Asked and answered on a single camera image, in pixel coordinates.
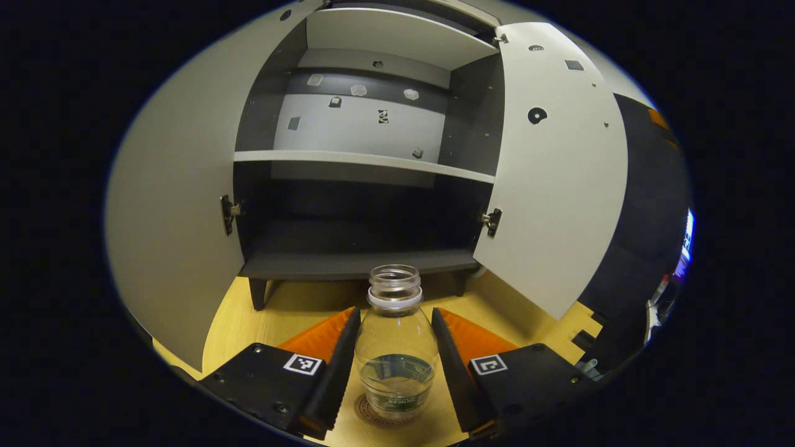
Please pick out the white cabinet door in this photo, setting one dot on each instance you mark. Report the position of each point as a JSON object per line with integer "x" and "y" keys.
{"x": 174, "y": 217}
{"x": 553, "y": 205}

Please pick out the black backdrop cloth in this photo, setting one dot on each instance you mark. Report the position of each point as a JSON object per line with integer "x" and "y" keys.
{"x": 640, "y": 217}

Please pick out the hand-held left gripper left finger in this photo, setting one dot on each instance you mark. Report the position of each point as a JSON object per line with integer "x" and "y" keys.
{"x": 338, "y": 379}

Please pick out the metal door hinge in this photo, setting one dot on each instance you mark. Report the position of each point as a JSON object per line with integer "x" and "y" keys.
{"x": 492, "y": 221}
{"x": 228, "y": 214}
{"x": 501, "y": 38}

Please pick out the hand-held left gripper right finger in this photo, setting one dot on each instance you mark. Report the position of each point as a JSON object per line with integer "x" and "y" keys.
{"x": 456, "y": 379}

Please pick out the white and grey cabinet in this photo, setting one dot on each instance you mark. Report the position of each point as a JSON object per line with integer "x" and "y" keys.
{"x": 354, "y": 236}

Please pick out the blue lit screen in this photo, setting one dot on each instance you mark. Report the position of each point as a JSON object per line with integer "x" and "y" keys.
{"x": 686, "y": 236}

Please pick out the clear plastic bottle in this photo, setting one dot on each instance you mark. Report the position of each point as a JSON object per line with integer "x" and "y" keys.
{"x": 395, "y": 335}

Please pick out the round brown coaster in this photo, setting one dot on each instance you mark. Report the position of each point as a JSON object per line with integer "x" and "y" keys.
{"x": 366, "y": 415}

